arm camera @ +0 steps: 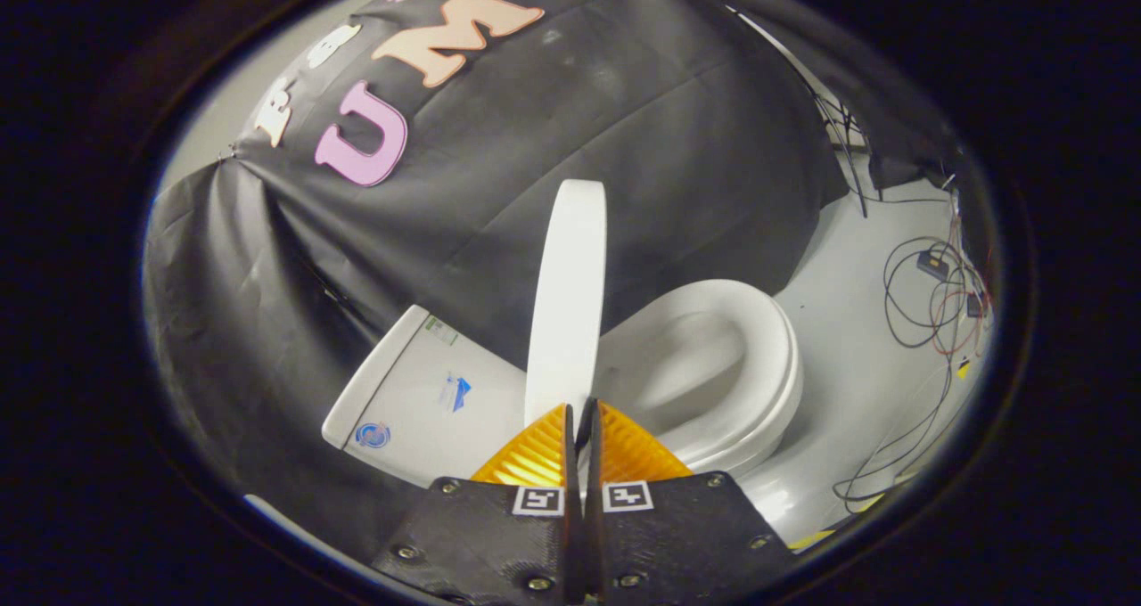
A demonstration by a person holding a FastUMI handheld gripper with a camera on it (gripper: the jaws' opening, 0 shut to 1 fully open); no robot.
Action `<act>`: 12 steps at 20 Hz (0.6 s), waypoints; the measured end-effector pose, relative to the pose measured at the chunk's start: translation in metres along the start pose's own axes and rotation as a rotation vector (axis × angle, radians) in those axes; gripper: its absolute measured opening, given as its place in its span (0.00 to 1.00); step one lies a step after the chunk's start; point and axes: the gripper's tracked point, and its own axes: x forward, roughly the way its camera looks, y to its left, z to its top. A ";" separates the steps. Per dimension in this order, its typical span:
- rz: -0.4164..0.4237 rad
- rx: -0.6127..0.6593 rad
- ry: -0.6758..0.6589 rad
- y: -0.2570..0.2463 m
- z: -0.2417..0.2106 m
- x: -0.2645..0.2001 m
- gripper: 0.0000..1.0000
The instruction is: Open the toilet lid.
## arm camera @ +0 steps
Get white ceramic toilet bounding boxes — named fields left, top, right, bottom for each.
left=321, top=278, right=803, bottom=522

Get black backdrop cloth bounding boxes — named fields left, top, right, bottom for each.
left=143, top=0, right=955, bottom=562

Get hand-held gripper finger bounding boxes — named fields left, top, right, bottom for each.
left=578, top=397, right=799, bottom=605
left=370, top=401, right=585, bottom=605

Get thin red cable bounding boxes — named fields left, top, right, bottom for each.
left=930, top=214, right=996, bottom=359

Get loose floor cables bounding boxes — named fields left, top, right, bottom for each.
left=833, top=356, right=968, bottom=515

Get white toilet seat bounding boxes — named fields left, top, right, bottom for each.
left=595, top=278, right=800, bottom=466

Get black cable coil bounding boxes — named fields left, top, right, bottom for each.
left=882, top=236, right=990, bottom=350

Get white toilet lid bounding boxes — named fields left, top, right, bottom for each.
left=524, top=179, right=607, bottom=429

